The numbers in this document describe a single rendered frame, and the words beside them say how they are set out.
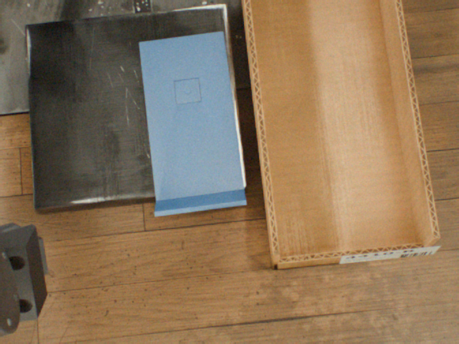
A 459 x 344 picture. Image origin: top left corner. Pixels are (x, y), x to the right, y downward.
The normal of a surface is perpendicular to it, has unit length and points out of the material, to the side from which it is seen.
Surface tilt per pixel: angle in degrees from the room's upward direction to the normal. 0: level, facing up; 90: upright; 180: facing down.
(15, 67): 0
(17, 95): 0
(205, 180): 0
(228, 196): 60
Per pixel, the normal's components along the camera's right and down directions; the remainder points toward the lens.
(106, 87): -0.04, -0.25
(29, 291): 0.04, 0.28
